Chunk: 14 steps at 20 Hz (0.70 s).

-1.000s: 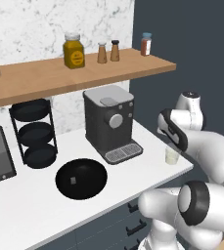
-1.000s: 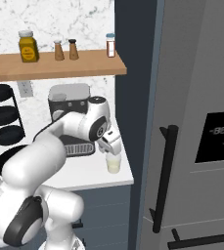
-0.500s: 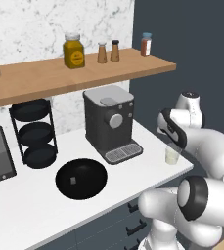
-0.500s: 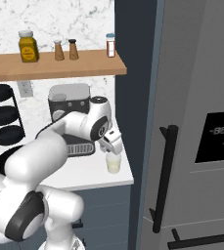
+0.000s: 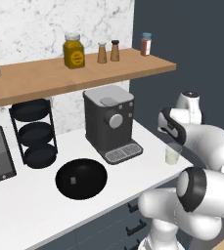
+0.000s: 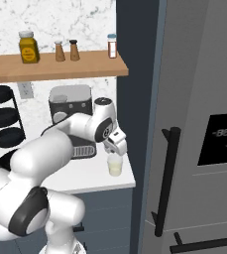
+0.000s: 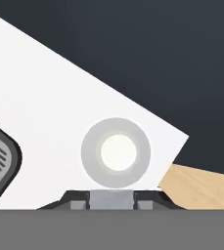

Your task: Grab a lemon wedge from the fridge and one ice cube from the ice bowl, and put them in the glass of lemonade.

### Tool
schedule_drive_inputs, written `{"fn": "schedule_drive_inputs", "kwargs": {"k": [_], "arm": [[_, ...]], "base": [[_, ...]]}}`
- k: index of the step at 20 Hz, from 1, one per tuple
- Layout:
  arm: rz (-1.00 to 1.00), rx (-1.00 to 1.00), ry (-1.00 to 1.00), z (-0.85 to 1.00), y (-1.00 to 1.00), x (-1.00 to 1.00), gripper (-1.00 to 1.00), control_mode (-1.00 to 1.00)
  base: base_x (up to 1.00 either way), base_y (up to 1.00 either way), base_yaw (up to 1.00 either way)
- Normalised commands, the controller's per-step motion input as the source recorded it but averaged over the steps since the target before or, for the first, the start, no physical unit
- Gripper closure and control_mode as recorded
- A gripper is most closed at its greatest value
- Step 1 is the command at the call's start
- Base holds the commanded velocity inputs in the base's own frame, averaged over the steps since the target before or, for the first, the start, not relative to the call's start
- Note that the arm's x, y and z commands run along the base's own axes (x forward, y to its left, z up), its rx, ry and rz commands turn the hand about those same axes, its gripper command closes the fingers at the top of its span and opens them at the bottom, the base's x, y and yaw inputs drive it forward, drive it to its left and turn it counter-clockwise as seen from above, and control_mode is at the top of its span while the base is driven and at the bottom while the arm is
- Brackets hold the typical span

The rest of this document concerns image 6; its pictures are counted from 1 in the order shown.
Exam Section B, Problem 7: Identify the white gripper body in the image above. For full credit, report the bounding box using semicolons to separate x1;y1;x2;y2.
104;134;129;157

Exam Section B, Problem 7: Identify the glass of lemonade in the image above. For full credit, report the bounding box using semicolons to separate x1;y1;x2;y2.
106;153;124;178

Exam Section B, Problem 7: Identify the grey fridge door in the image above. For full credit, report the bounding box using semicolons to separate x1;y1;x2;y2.
141;0;227;232

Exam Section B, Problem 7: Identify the grey fridge drawer front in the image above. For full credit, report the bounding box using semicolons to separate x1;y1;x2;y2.
140;219;227;254

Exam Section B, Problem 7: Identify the grey coffee machine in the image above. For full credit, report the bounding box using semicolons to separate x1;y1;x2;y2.
40;84;97;162

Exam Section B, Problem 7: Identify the dark blue base cupboard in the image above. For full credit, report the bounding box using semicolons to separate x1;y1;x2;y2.
0;188;134;254

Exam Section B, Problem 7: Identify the red spice jar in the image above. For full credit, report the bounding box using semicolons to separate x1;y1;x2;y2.
106;33;118;60

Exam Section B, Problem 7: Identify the brown shaker with black cap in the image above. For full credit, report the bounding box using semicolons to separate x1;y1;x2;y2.
68;39;81;62

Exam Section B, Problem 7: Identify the brown shaker with white cap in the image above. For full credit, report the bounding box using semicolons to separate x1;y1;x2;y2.
54;40;66;63

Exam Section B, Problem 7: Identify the yellow mustard jar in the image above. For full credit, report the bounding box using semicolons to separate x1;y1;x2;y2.
18;30;41;64

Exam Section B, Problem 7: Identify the black fridge door handle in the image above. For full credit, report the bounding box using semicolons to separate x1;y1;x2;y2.
150;126;182;238

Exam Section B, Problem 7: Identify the black cupboard handle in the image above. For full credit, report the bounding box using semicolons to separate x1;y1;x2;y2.
72;221;85;233

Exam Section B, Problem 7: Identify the wooden wall shelf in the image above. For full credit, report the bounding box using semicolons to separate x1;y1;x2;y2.
0;49;130;84

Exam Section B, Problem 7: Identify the white wall socket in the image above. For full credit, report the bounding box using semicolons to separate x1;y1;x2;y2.
17;81;35;100

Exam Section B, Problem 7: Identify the black tiered wire stand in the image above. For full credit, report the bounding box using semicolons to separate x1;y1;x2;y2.
0;84;27;149

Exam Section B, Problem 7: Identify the black fridge drawer handle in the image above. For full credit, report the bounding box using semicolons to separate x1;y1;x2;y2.
169;231;227;254

